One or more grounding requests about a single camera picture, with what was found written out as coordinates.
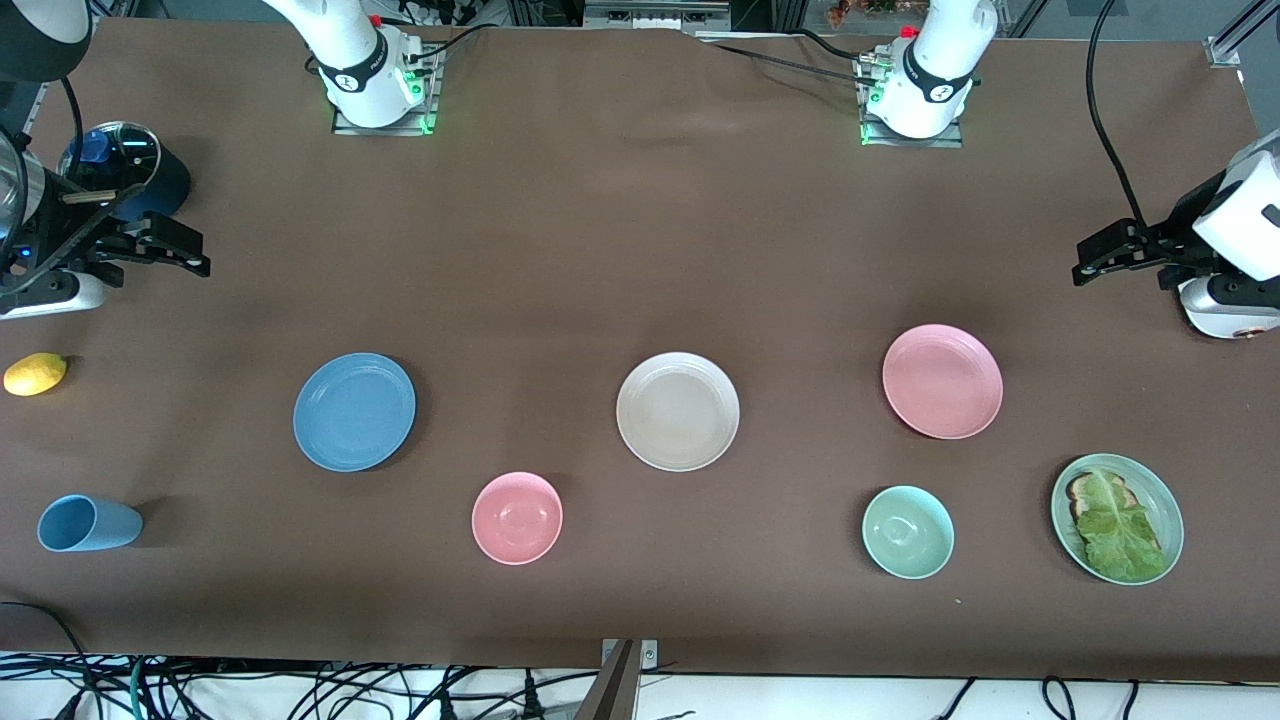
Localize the pink plate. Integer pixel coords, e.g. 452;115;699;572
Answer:
882;324;1004;441

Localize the blue plate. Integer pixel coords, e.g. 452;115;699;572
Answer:
293;352;417;473

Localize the dark blue pot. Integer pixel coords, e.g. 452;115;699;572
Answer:
58;125;193;223

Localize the glass lid blue knob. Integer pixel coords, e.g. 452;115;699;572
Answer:
70;120;162;203

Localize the yellow lemon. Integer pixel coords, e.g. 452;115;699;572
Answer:
3;352;69;398

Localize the toast bread slice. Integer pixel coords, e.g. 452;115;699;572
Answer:
1066;472;1136;521

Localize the green plate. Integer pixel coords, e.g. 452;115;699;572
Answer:
1050;453;1185;587

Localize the green lettuce leaf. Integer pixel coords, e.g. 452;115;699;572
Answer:
1075;470;1169;583

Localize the blue cup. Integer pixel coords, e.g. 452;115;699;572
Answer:
37;494;144;554

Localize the green bowl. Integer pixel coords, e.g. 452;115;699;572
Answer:
862;485;956;581

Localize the brown table cover mat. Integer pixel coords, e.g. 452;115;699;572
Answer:
0;15;1280;683

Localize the pink bowl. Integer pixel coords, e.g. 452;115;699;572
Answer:
471;471;564;566

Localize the beige plate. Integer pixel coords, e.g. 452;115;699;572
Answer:
616;352;742;473

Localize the grey metal box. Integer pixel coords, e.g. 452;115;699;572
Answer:
583;0;732;32

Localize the dark metal pole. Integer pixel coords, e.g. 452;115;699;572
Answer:
574;640;642;720

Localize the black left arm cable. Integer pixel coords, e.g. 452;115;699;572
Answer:
1087;0;1151;233

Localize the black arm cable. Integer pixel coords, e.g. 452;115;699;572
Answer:
1087;0;1151;233
60;78;85;179

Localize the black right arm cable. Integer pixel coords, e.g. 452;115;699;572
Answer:
60;78;85;179

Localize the aluminium frame rail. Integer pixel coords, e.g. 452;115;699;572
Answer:
1205;0;1280;69
18;10;103;141

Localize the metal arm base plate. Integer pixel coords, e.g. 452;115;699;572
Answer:
860;55;964;149
332;45;439;137

